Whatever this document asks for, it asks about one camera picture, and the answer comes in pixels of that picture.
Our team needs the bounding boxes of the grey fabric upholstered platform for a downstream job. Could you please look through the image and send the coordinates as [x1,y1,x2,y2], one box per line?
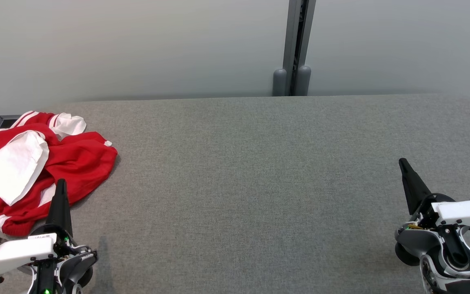
[0,93,470,294]

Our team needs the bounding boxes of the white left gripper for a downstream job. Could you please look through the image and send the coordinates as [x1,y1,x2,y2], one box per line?
[0,178,97,280]

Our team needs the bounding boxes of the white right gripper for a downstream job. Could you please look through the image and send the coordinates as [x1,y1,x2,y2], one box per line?
[398,158,470,229]

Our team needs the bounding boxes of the red white basketball jersey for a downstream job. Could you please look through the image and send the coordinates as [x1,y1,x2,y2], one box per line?
[0,111,87,207]

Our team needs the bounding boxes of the grey rounded post foot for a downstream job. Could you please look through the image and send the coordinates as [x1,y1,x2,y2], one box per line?
[273,68,288,97]
[296,65,312,97]

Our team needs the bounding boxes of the red shorts with white stripe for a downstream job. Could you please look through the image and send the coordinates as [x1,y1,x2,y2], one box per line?
[0,131,118,237]

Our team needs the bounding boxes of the grey partition post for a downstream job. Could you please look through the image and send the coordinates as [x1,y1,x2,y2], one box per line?
[282,0,317,97]

